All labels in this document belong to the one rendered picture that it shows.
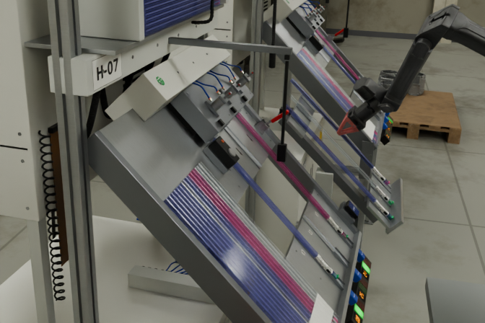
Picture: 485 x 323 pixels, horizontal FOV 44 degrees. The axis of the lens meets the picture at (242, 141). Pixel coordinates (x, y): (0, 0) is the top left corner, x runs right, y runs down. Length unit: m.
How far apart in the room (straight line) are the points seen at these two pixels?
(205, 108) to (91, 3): 0.40
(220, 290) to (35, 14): 0.67
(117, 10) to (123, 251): 0.95
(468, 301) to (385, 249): 1.43
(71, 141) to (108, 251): 0.84
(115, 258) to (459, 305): 1.03
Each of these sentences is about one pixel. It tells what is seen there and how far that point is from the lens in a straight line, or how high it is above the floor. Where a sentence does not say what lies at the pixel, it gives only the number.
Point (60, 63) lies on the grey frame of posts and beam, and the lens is 1.17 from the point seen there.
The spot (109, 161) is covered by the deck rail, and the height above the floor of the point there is 1.17.
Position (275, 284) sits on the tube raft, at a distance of 1.38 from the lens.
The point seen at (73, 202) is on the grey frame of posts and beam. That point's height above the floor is 1.08.
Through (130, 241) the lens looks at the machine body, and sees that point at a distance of 2.04.
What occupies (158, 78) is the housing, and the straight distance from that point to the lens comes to 1.38.
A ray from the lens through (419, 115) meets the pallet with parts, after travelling 5.12.
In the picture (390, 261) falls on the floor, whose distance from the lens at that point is 3.22.
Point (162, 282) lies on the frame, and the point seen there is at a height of 0.66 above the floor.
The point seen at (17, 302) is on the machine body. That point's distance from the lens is 1.82.
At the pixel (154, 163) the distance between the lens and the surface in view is 1.31.
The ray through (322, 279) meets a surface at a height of 0.77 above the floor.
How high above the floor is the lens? 1.64
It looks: 21 degrees down
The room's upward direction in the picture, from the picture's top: 2 degrees clockwise
